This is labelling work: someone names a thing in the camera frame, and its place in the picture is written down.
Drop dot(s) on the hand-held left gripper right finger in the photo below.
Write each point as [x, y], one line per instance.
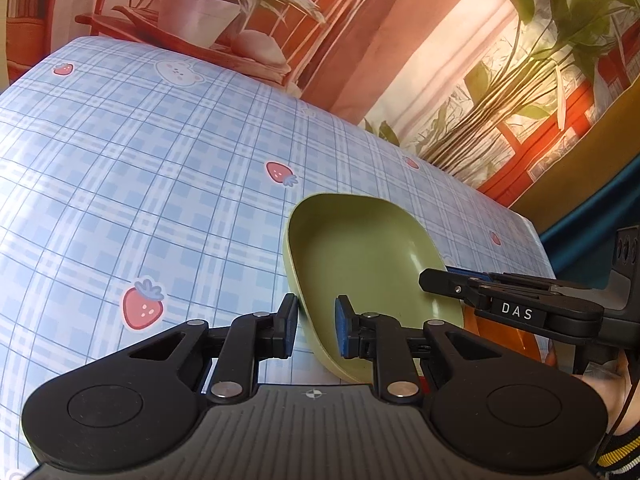
[344, 327]

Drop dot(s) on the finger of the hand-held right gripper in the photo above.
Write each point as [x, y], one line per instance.
[525, 282]
[500, 307]

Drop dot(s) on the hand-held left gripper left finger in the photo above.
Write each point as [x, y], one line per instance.
[289, 327]

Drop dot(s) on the orange bowl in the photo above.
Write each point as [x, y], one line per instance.
[500, 345]

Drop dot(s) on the green bowl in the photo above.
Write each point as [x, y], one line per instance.
[360, 260]

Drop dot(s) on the person's right hand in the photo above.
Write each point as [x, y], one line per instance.
[625, 390]

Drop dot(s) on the blue curtain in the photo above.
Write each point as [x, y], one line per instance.
[585, 230]

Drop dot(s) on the yellow curtain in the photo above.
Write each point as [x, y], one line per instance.
[575, 160]

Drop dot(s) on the blue plaid tablecloth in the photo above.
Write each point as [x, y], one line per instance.
[150, 185]

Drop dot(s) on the printed room scene tapestry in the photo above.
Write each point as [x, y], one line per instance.
[400, 35]

